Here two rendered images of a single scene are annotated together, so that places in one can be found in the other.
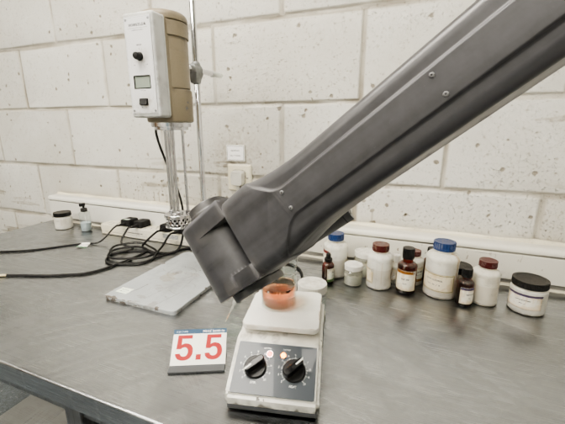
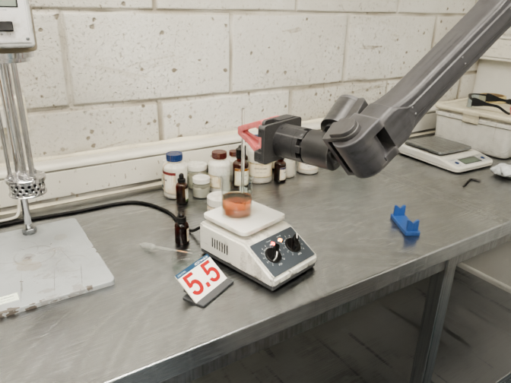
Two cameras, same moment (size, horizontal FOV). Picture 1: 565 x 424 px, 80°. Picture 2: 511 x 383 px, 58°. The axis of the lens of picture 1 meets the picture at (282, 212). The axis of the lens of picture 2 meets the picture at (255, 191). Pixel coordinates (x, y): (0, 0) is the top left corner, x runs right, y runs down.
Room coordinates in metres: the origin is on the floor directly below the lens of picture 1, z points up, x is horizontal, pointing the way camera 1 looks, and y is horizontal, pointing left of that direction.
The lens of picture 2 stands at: (0.03, 0.66, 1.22)
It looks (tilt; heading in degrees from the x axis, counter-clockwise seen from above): 22 degrees down; 305
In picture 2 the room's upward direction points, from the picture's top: 1 degrees clockwise
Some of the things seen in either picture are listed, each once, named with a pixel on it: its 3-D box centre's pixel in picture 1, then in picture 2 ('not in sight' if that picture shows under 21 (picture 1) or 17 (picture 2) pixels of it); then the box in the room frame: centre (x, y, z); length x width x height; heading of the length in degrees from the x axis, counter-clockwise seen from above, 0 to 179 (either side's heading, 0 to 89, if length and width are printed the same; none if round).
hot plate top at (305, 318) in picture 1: (284, 309); (244, 216); (0.51, 0.00, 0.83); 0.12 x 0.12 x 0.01; 81
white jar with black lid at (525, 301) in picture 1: (528, 294); (308, 159); (0.65, -0.52, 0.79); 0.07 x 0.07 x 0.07
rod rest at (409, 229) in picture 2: not in sight; (405, 219); (0.29, -0.33, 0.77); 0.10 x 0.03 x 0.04; 130
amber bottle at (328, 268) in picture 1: (328, 267); (182, 188); (0.79, -0.11, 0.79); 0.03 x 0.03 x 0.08
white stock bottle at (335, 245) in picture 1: (335, 253); (175, 174); (0.83, -0.14, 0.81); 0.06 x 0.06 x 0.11
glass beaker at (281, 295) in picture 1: (277, 283); (237, 196); (0.52, 0.01, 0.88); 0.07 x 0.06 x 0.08; 143
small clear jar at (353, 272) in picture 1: (353, 273); (201, 186); (0.78, -0.18, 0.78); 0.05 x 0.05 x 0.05
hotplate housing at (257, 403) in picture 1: (282, 341); (253, 239); (0.48, 0.00, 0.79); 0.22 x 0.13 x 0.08; 171
